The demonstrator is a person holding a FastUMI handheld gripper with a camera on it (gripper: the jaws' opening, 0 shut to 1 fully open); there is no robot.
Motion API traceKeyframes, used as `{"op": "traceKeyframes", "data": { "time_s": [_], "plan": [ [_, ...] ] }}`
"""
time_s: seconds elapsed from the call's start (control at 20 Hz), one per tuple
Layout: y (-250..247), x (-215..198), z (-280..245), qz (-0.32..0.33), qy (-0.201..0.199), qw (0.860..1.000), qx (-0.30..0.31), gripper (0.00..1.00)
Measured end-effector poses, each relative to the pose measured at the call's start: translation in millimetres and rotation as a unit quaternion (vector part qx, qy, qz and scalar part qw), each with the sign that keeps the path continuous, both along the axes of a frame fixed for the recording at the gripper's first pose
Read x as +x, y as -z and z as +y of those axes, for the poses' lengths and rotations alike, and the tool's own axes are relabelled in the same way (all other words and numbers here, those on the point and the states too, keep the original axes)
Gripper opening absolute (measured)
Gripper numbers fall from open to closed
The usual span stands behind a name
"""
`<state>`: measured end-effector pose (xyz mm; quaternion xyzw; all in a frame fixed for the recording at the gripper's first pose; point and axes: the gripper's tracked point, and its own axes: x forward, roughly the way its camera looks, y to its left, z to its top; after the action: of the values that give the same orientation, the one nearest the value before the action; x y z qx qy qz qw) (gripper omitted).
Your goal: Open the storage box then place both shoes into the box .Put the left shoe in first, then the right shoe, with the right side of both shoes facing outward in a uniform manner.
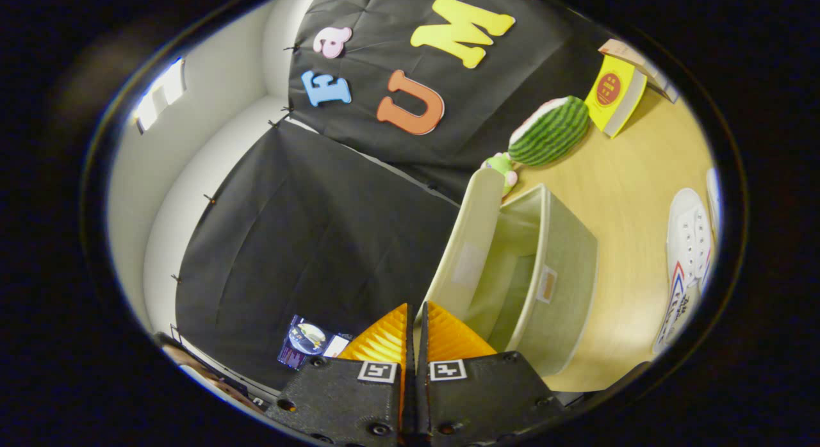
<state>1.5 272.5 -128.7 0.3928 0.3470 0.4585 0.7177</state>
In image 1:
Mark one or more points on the green and pink plush toy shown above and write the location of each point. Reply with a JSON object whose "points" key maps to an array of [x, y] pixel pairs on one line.
{"points": [[503, 168]]}

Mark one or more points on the beige fabric storage box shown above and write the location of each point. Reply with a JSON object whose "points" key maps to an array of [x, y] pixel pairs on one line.
{"points": [[564, 274]]}

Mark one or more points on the watermelon slice plush toy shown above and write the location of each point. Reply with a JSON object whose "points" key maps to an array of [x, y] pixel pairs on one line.
{"points": [[551, 133]]}

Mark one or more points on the white canvas shoe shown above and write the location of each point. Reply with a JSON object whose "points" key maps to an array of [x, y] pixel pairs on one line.
{"points": [[713, 197], [688, 242]]}

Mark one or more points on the beige cover book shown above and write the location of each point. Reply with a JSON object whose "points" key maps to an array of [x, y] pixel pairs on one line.
{"points": [[624, 52]]}

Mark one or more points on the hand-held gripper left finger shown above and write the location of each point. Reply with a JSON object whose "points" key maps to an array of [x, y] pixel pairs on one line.
{"points": [[339, 396]]}

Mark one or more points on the thick paperback book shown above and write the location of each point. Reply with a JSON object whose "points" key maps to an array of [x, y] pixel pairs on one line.
{"points": [[663, 88]]}

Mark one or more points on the yellow cover book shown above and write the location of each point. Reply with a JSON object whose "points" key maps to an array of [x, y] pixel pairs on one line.
{"points": [[608, 91]]}

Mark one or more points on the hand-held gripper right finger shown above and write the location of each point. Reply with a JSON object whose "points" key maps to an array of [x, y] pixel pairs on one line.
{"points": [[487, 396]]}

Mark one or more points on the long ceiling light panel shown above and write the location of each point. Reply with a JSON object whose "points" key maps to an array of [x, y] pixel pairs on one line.
{"points": [[160, 95]]}

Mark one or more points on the black backdrop cloth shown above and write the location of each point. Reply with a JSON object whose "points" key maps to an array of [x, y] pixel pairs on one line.
{"points": [[307, 242]]}

